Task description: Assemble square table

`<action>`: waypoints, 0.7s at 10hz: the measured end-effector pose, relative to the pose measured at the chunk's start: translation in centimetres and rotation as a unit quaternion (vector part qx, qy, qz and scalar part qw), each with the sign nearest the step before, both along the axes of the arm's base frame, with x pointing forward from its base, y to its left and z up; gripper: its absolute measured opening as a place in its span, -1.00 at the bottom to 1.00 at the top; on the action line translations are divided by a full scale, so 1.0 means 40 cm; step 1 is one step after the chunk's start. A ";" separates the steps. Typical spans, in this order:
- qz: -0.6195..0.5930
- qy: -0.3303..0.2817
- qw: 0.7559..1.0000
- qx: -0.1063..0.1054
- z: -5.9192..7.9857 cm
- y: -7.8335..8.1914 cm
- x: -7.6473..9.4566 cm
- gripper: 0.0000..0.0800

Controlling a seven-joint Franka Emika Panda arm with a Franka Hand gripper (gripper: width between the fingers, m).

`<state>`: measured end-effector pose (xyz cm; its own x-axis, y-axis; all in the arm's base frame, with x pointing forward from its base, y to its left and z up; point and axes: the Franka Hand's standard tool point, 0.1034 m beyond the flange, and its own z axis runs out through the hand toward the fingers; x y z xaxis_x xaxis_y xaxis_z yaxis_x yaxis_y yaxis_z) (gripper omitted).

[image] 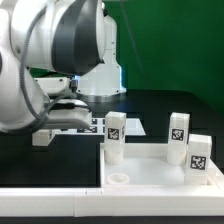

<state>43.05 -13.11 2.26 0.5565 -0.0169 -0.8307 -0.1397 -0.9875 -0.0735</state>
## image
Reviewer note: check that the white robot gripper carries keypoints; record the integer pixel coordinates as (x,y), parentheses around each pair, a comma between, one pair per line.
(69,112)

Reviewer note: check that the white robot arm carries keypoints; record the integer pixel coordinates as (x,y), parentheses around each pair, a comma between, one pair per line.
(52,51)

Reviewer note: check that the white L-shaped fence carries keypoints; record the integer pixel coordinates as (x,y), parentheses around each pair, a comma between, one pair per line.
(117,200)

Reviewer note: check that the white square table top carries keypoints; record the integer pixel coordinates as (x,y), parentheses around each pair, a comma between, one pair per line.
(143,164)

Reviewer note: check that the paper sheet with markers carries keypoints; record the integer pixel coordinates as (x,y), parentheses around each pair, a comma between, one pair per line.
(133,128)

